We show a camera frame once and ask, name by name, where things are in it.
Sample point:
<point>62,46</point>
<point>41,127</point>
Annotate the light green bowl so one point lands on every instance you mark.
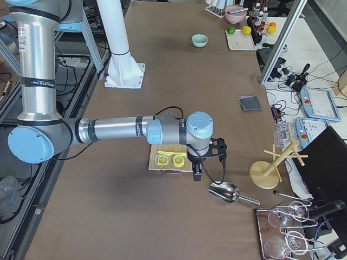
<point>199,40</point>

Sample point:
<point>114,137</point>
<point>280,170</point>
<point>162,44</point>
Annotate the grey folded cloth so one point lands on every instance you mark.
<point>249,103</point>

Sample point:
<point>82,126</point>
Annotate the metal scoop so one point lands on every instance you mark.
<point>229,192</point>

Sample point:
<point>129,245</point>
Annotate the pink bowl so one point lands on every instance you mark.
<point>233,14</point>

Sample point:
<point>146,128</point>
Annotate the yellow lemon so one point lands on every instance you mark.
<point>246,30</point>

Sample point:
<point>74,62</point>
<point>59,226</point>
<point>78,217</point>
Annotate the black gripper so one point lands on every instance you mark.
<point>194,157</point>

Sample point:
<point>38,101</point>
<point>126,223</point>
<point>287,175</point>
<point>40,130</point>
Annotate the blue teach pendant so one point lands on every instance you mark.
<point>308,129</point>
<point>319,103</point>

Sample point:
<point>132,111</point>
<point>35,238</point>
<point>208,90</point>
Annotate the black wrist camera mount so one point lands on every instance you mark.
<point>217,148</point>

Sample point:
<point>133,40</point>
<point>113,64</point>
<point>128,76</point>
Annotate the bamboo cutting board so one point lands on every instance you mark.
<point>169,157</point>

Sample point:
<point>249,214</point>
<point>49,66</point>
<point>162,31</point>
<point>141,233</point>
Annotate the cream serving tray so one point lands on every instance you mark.
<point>239,41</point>

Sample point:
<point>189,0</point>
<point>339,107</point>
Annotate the green lime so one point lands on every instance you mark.
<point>231,30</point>

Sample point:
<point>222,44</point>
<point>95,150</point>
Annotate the wine glass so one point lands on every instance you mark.
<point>292,243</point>
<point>285,216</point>

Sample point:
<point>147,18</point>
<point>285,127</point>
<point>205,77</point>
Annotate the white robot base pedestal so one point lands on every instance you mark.
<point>123,70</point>

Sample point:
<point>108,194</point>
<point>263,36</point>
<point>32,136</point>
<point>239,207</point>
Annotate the aluminium frame post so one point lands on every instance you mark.
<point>282,38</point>

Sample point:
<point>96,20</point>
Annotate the clear plastic container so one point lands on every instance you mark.
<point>282,135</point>

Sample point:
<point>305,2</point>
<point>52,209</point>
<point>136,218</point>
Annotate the lemon slice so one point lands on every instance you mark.
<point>161,160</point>

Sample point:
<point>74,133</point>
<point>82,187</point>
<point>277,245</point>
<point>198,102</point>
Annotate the black monitor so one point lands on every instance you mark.
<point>324,172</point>

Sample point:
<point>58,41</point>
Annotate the yellow plastic knife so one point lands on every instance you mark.
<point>168,153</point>

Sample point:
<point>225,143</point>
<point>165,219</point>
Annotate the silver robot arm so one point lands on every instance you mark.
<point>42,132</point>

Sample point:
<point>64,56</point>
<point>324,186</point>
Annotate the bottle rack with bottles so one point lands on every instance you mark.
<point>258,22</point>

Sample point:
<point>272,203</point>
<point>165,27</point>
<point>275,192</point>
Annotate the wooden mug tree stand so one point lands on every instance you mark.
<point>265,174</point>

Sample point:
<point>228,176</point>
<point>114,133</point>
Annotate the wire glass rack tray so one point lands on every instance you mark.
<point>310,231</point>

